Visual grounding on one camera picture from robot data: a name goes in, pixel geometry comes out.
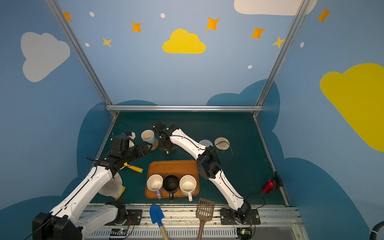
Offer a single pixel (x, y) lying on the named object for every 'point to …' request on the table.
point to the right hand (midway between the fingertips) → (166, 148)
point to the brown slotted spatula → (204, 213)
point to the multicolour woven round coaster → (222, 143)
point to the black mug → (171, 183)
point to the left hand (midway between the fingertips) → (146, 146)
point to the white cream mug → (187, 184)
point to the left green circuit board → (118, 232)
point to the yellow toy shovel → (140, 170)
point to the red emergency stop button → (272, 184)
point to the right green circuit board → (245, 234)
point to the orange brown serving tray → (178, 168)
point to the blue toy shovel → (156, 215)
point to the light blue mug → (148, 136)
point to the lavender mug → (155, 182)
